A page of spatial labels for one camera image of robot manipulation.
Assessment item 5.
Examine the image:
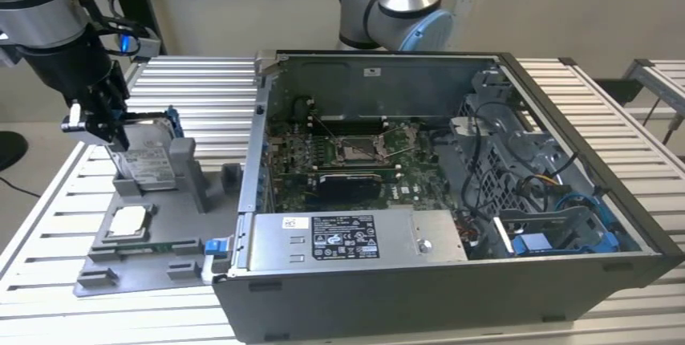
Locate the blue case latch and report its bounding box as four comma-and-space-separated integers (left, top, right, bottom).
203, 238, 230, 258

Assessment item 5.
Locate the black floor cable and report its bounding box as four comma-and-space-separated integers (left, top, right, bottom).
0, 176, 43, 198

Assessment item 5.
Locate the CPU socket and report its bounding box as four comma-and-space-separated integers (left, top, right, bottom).
332, 134, 382, 163

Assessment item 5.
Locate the grey parts rack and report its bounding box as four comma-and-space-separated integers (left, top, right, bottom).
73, 138, 247, 298

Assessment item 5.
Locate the black graphics card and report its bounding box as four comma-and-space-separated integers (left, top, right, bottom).
315, 172, 385, 209

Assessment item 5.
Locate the black upright post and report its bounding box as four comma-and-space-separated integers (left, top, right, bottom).
104, 0, 168, 61

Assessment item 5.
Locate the blue wire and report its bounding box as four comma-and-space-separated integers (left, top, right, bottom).
555, 191, 612, 237

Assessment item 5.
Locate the grey metal drive cage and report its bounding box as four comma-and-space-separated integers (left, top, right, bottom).
434, 67, 596, 217

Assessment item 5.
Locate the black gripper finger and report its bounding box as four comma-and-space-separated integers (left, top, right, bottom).
84, 110, 131, 154

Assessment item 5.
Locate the green motherboard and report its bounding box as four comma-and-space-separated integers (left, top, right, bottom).
264, 118, 465, 216

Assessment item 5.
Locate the black round chair base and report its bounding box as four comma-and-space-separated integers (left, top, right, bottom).
0, 130, 29, 172

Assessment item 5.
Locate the black RAM slot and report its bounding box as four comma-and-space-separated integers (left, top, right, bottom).
311, 161, 403, 173
311, 116, 390, 132

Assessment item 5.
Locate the silver CPU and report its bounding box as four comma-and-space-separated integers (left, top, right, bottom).
107, 205, 151, 238

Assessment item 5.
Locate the metal socket cover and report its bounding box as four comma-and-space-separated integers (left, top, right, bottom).
381, 124, 423, 157

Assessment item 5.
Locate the yellow and black wire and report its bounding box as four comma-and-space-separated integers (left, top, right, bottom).
521, 173, 573, 217

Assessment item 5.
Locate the hard disk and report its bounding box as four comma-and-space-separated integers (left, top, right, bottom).
104, 107, 186, 193

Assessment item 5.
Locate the open black PC case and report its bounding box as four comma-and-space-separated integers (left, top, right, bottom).
212, 50, 685, 344

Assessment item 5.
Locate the metal slat side table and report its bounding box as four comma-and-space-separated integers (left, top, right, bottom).
624, 58, 685, 145

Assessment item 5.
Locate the large silver wrist camera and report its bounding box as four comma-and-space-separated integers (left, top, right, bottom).
131, 34, 163, 58

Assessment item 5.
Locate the black box beyond table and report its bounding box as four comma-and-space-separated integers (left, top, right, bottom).
590, 78, 644, 105

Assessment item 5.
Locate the empty blue disk carrier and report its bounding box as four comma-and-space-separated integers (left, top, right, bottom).
510, 232, 622, 257

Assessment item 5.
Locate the thin metal locking lever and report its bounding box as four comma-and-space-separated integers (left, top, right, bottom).
308, 113, 338, 141

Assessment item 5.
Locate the grey power supply unit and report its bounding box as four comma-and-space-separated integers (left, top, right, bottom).
247, 209, 470, 273

